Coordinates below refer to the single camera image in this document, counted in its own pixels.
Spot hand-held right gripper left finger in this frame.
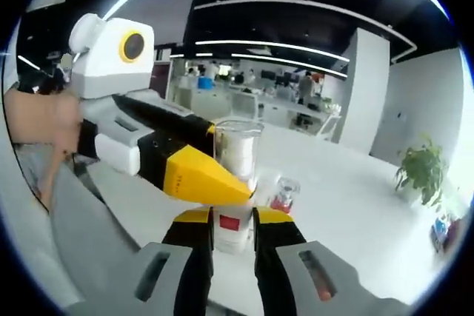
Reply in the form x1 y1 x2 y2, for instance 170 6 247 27
62 206 216 316

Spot slim translucent skincare bottle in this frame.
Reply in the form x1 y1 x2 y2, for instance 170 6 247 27
213 118 265 255

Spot blue packet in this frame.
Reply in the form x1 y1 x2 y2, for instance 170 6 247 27
431 218 448 246

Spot white pump bottle red collar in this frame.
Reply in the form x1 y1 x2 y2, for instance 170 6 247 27
270 177 301 214

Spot row of white office desks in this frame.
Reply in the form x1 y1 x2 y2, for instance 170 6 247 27
172 82 344 139

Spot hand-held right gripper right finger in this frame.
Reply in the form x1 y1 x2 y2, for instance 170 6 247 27
253 206 412 316

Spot potted green plant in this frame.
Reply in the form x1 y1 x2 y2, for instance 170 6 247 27
394 133 452 209

